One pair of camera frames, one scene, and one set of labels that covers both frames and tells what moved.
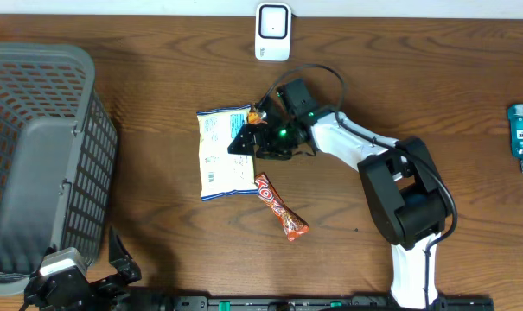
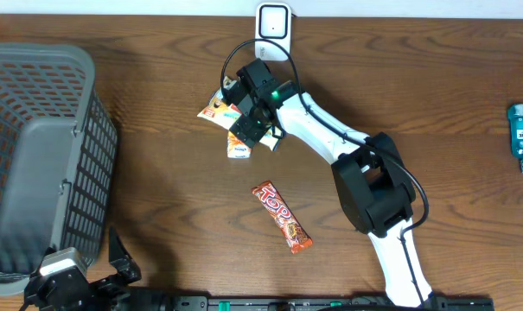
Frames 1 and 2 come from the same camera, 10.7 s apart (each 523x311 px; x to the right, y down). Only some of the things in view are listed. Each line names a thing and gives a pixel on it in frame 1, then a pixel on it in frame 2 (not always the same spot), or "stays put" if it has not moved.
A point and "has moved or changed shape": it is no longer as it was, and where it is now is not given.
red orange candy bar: x=292 y=225 has moved or changed shape
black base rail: x=328 y=303 stays put
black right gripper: x=263 y=143 -> x=245 y=130
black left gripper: x=124 y=290 stays put
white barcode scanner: x=273 y=24 stays put
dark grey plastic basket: x=50 y=152 stays put
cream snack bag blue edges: x=222 y=170 has moved or changed shape
